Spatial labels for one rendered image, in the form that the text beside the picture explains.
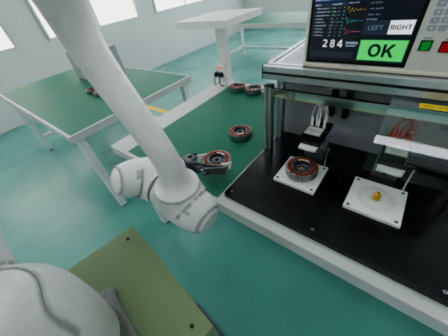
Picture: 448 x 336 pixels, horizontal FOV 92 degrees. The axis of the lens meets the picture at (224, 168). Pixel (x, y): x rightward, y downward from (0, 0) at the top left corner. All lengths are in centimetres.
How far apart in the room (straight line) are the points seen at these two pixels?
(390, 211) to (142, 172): 72
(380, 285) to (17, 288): 70
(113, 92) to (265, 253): 132
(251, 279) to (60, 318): 119
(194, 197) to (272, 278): 106
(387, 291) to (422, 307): 7
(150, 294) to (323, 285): 109
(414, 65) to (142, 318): 87
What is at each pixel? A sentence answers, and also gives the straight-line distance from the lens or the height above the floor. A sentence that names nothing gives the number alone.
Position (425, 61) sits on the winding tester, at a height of 115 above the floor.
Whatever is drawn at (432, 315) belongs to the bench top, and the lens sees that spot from 74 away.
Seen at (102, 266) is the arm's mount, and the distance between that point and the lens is 68.
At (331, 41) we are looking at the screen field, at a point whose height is 119.
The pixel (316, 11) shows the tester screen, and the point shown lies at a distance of 78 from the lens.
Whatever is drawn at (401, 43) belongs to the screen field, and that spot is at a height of 119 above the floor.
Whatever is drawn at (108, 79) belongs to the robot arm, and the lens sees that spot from 43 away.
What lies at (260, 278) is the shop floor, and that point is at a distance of 147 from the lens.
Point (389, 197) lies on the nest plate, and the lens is 86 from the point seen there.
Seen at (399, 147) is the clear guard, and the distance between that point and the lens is 58.
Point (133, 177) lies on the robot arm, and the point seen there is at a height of 103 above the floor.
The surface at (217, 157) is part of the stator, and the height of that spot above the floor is 81.
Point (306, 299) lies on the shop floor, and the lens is 145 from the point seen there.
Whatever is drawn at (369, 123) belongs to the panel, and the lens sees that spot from 98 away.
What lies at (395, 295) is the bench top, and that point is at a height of 75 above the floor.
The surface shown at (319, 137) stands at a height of 92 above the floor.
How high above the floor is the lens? 136
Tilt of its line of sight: 41 degrees down
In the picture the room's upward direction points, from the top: 10 degrees counter-clockwise
